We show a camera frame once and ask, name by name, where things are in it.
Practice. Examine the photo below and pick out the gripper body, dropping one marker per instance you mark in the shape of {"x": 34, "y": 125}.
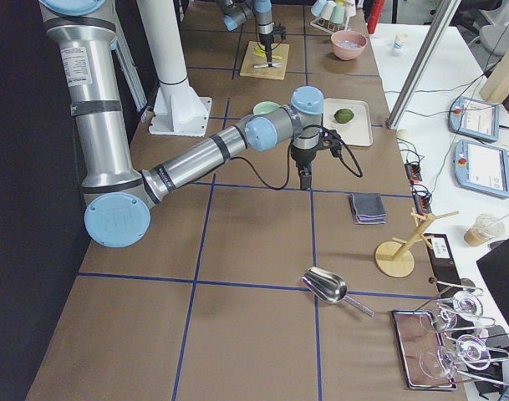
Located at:
{"x": 266, "y": 40}
{"x": 302, "y": 157}

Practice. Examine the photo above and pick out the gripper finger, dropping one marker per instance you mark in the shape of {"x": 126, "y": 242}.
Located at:
{"x": 268, "y": 55}
{"x": 305, "y": 177}

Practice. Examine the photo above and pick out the white plastic spoon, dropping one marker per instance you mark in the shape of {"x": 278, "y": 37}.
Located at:
{"x": 264, "y": 65}

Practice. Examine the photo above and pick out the green bowl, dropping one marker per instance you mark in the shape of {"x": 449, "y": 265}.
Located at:
{"x": 265, "y": 107}

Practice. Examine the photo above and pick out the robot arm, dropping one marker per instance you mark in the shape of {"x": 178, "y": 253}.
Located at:
{"x": 119, "y": 198}
{"x": 236, "y": 14}

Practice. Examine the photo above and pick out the pink bowl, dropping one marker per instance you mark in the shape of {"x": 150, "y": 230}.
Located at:
{"x": 345, "y": 54}

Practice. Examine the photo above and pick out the yellow plastic knife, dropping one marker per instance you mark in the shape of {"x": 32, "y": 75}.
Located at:
{"x": 258, "y": 52}

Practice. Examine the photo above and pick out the wooden cutting board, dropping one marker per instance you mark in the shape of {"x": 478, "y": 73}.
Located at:
{"x": 250, "y": 59}

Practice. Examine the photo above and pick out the green avocado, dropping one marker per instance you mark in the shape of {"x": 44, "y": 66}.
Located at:
{"x": 343, "y": 116}

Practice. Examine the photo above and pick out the blue cup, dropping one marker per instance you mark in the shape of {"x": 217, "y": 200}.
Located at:
{"x": 318, "y": 7}

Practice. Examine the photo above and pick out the white rabbit tray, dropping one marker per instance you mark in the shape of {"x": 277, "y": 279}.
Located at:
{"x": 357, "y": 132}

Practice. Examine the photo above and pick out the grey folded cloth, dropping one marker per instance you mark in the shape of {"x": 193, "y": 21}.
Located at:
{"x": 367, "y": 208}

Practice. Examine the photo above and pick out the white cup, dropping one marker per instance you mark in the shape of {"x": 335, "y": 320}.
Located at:
{"x": 327, "y": 10}

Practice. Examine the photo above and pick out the green cup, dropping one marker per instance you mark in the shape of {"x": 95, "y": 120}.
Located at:
{"x": 338, "y": 14}

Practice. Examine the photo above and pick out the clear ice cubes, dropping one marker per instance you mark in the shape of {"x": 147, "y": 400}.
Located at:
{"x": 348, "y": 44}

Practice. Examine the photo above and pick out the white pillar base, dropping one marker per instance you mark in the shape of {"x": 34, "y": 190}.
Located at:
{"x": 178, "y": 110}

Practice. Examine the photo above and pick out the metal scoop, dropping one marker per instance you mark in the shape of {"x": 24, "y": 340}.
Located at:
{"x": 331, "y": 288}

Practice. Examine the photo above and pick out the red fire extinguisher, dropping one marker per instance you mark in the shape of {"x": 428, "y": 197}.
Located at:
{"x": 375, "y": 9}

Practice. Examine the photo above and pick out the power strip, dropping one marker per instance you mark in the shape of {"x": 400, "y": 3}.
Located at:
{"x": 421, "y": 195}

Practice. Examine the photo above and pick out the wooden mug tree stand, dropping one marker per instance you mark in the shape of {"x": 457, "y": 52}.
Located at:
{"x": 394, "y": 258}

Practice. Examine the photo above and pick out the paper cup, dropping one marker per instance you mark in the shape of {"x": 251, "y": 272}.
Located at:
{"x": 399, "y": 44}

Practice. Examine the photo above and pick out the far teach pendant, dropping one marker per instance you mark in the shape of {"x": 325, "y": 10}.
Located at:
{"x": 474, "y": 118}

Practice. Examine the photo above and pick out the teach pendant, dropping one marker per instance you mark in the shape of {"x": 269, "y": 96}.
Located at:
{"x": 474, "y": 118}
{"x": 482, "y": 168}

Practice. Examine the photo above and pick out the near teach pendant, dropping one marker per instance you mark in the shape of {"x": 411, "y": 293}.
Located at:
{"x": 482, "y": 168}

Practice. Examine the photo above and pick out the iced coffee cup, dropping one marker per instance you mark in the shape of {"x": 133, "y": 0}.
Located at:
{"x": 485, "y": 228}

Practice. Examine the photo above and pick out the wine glass upper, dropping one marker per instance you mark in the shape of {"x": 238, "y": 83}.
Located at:
{"x": 462, "y": 312}

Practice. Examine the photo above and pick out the wine glass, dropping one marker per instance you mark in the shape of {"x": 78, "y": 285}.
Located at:
{"x": 469, "y": 352}
{"x": 462, "y": 312}

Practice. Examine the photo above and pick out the black framed tray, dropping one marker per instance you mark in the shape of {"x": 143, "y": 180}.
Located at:
{"x": 416, "y": 338}

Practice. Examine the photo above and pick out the wine glass lower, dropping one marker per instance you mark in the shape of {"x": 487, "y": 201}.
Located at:
{"x": 469, "y": 352}

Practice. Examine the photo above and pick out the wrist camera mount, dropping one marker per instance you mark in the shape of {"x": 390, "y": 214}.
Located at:
{"x": 329, "y": 139}
{"x": 278, "y": 32}

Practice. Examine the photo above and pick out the aluminium frame post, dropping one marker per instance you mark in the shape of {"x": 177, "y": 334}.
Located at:
{"x": 443, "y": 16}

